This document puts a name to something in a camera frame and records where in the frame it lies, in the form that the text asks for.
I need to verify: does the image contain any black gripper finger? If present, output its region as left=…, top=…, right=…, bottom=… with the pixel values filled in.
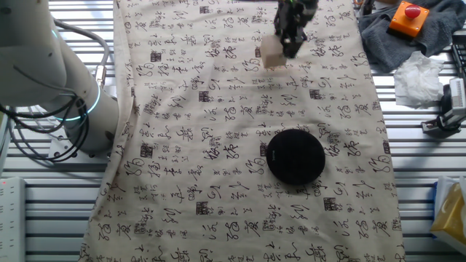
left=286, top=28, right=309, bottom=60
left=273, top=22, right=291, bottom=45

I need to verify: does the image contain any orange emergency stop box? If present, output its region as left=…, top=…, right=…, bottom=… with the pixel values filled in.
left=387, top=1, right=430, bottom=39

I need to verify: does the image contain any black keyboard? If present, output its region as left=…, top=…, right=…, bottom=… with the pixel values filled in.
left=450, top=31, right=466, bottom=79

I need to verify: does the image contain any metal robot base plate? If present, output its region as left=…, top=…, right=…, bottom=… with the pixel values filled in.
left=48, top=119, right=110, bottom=162

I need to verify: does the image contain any black round scale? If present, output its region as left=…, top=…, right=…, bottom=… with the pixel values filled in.
left=266, top=128, right=326, bottom=186

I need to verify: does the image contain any black cable bundle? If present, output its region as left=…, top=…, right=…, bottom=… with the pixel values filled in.
left=0, top=92, right=90, bottom=163

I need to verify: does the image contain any yellow tissue pack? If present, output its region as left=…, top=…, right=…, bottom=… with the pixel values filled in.
left=429, top=176, right=466, bottom=245

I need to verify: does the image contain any white power strip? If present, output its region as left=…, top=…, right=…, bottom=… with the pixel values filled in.
left=0, top=177, right=26, bottom=262

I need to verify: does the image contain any grey base cable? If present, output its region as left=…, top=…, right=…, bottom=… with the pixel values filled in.
left=54, top=20, right=111, bottom=89

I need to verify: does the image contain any white crumpled tissue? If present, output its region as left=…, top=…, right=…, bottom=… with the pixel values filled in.
left=392, top=50, right=446, bottom=109

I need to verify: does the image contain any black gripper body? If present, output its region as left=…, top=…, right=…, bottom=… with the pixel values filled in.
left=273, top=0, right=320, bottom=34

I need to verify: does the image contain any beige calligraphy print cloth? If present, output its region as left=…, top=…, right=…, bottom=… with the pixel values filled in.
left=78, top=0, right=407, bottom=262

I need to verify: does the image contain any wooden cube block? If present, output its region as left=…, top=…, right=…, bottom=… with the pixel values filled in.
left=260, top=34, right=288, bottom=69

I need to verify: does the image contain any small camera on stand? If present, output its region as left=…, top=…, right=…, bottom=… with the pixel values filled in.
left=421, top=77, right=466, bottom=138

